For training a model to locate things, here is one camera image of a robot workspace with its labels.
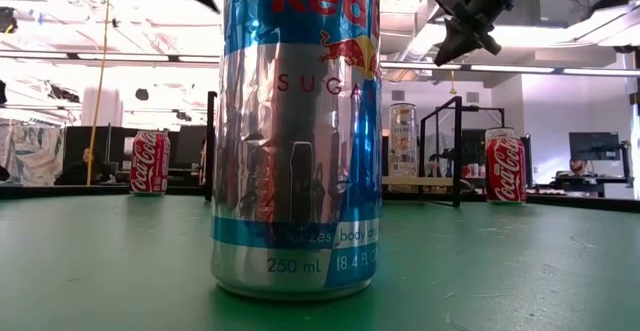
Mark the white Celsius can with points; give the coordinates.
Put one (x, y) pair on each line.
(500, 132)
(402, 141)

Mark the red Coca-Cola can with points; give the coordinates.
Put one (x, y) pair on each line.
(506, 171)
(150, 163)

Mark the blue silver Red Bull can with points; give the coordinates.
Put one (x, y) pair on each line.
(295, 146)

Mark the long ceiling light bar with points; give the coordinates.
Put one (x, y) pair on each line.
(510, 68)

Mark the person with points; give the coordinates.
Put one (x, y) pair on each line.
(577, 166)
(80, 173)

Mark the black office partition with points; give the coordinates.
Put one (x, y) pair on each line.
(190, 146)

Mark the black office desk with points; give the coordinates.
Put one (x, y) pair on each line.
(575, 186)

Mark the black monitor stand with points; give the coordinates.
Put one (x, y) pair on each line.
(624, 166)

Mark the grey patterned tarp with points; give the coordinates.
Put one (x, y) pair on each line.
(30, 151)

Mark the green table mat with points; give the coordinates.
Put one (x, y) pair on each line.
(100, 271)

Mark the silver ceiling air duct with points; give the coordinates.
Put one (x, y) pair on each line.
(420, 38)

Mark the black table frame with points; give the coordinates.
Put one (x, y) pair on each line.
(575, 202)

